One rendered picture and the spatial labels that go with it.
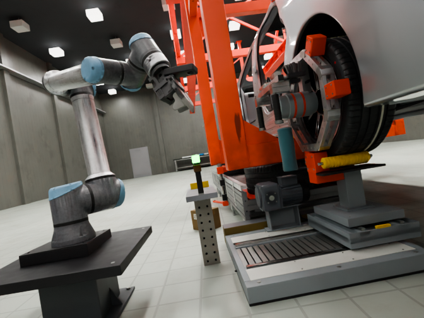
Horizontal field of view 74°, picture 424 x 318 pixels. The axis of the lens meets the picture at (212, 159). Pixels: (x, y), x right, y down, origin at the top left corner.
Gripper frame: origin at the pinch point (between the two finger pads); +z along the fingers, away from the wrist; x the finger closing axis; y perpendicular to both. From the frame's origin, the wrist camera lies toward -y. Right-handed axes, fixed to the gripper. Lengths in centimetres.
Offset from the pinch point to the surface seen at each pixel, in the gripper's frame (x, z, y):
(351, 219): -74, 64, -20
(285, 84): -53, -5, -35
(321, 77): -53, 3, -49
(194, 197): -52, 12, 37
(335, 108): -56, 18, -46
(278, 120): -54, 7, -22
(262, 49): -634, -346, -134
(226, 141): -102, -19, 12
